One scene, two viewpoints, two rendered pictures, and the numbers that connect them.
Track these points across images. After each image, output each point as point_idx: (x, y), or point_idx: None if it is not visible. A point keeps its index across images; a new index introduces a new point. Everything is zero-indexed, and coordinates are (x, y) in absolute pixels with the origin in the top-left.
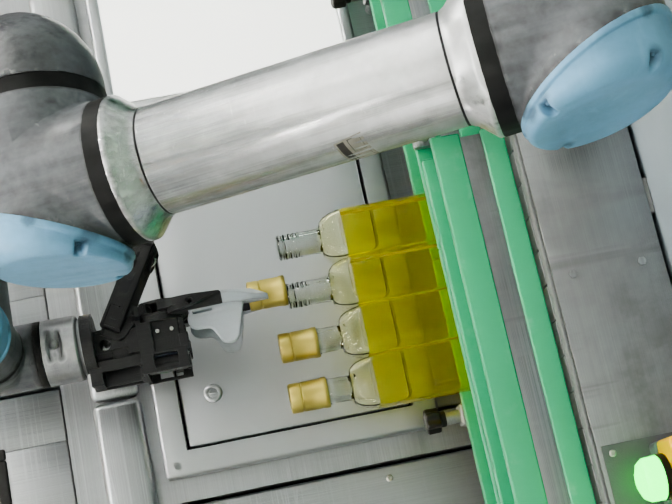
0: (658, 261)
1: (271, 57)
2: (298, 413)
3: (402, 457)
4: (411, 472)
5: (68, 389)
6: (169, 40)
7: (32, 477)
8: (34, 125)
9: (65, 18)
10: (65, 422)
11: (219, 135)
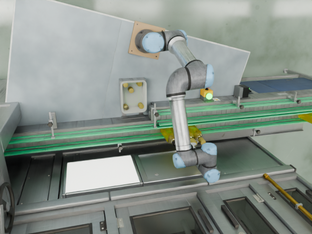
0: None
1: (128, 163)
2: None
3: None
4: None
5: (206, 189)
6: (124, 175)
7: (226, 196)
8: (192, 66)
9: (117, 191)
10: (213, 189)
11: (191, 54)
